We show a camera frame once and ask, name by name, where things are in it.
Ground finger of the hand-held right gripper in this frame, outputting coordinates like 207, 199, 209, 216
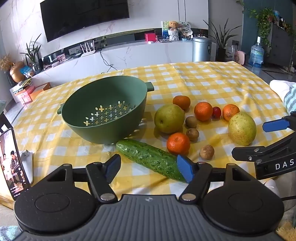
232, 139, 289, 163
262, 115, 296, 133

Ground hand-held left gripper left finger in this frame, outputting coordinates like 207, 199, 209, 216
44, 154, 122, 202

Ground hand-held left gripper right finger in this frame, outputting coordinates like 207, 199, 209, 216
177, 154, 253, 202

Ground yellow-green pear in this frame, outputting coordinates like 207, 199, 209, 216
228, 112, 257, 146

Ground orange tangerine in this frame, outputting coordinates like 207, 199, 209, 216
173, 95, 191, 110
166, 132, 191, 156
194, 101, 213, 122
222, 104, 240, 121

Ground light brown kiwi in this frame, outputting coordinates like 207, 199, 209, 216
200, 145, 215, 160

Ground small brown kiwi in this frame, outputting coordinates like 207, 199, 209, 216
185, 116, 198, 128
186, 128, 200, 141

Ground green cucumber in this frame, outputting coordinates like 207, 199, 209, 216
116, 138, 189, 184

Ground green pear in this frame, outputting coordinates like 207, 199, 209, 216
154, 103, 185, 134

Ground green colander bowl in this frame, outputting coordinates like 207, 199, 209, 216
57, 75, 154, 144

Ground person's striped pants leg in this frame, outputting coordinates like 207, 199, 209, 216
283, 84, 296, 114

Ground person's white sock foot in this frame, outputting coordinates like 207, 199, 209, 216
269, 79, 293, 100

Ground blue water jug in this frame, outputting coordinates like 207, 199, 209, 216
250, 37, 264, 68

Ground pink pig fan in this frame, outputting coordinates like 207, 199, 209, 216
234, 50, 246, 65

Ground grey cabinet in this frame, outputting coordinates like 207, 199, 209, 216
266, 23, 296, 67

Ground yellow checkered tablecloth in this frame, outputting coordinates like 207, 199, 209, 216
0, 61, 292, 209

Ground white phone stand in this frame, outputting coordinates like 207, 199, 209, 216
20, 149, 34, 184

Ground long-leaf potted plant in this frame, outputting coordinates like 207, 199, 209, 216
203, 18, 236, 62

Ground black smartphone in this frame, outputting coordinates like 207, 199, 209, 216
0, 128, 30, 202

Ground green vine plant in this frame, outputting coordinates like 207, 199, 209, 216
248, 8, 275, 49

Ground silver trash can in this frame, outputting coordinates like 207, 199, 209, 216
192, 36, 213, 62

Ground orange cardboard box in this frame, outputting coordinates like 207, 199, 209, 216
32, 82, 52, 98

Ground pink cardboard box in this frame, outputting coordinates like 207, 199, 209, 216
13, 86, 35, 104

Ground white router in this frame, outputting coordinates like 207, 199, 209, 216
80, 40, 96, 57

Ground white marble TV cabinet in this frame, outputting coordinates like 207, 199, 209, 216
30, 38, 218, 93

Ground teal cushioned chair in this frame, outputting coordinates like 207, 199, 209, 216
0, 100, 14, 131

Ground plant in glass vase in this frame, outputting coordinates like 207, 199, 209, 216
20, 34, 43, 72

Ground blue snack bag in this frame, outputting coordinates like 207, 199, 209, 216
20, 66, 35, 77

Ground round paper fan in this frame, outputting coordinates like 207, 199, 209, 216
178, 21, 192, 33

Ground golden vase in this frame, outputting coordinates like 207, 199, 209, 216
9, 61, 25, 83

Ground blue landscape picture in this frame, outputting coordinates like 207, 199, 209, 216
161, 21, 170, 40

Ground dried yellow flowers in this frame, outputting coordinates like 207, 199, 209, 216
0, 54, 13, 71

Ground black television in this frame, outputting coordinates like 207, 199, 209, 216
40, 0, 130, 42

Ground black power cable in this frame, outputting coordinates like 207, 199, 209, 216
99, 49, 121, 74

